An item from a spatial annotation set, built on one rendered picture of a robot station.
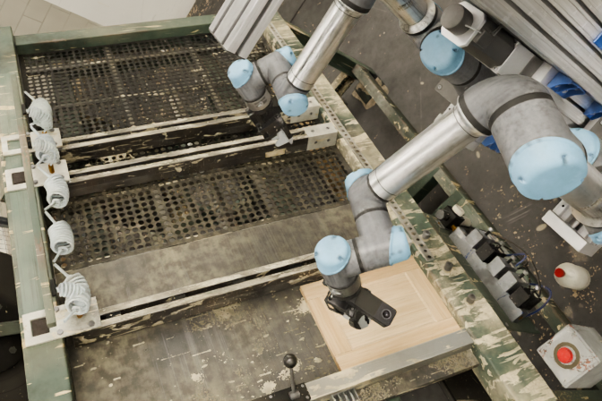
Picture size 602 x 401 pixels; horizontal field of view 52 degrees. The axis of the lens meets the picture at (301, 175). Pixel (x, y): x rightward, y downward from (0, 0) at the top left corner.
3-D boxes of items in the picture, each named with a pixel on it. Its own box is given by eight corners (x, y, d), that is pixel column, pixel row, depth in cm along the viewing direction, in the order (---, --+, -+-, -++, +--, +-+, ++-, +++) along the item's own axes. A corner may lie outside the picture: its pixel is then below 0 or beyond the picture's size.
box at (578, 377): (625, 363, 165) (600, 362, 153) (590, 388, 170) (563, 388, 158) (595, 327, 173) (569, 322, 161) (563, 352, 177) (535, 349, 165)
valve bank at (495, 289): (573, 307, 195) (541, 300, 179) (540, 335, 201) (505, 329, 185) (484, 199, 227) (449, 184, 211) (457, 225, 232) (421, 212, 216)
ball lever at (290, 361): (304, 400, 161) (298, 355, 157) (290, 405, 160) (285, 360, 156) (298, 392, 165) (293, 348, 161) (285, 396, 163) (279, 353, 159)
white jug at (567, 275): (597, 280, 247) (577, 274, 233) (578, 295, 250) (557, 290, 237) (580, 261, 253) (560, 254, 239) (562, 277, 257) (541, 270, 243)
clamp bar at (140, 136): (319, 121, 254) (327, 73, 237) (9, 178, 212) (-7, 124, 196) (310, 106, 260) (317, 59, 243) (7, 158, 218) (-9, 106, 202)
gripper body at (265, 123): (258, 130, 194) (241, 106, 185) (280, 115, 194) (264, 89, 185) (268, 143, 189) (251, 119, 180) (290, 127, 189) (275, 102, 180)
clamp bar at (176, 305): (410, 259, 206) (428, 211, 189) (33, 367, 164) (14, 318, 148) (395, 237, 212) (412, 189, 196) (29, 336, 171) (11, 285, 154)
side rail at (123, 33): (257, 37, 306) (258, 18, 299) (20, 66, 268) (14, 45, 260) (252, 29, 311) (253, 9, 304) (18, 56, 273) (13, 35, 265)
